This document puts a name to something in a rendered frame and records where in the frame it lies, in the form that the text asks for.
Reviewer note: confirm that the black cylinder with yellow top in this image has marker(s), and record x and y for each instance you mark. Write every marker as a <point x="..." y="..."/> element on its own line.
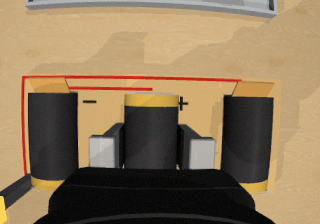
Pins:
<point x="247" y="139"/>
<point x="151" y="122"/>
<point x="53" y="138"/>

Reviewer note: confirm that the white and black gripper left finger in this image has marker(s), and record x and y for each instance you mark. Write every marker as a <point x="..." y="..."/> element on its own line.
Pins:
<point x="108" y="150"/>

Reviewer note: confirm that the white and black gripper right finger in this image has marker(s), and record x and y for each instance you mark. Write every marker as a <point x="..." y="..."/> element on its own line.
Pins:
<point x="194" y="151"/>

